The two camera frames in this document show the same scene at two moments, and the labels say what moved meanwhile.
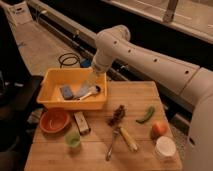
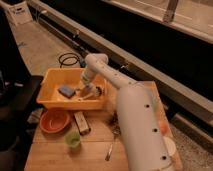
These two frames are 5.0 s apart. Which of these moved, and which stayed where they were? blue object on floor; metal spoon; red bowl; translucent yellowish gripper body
Moved: translucent yellowish gripper body
Stayed: metal spoon; red bowl; blue object on floor
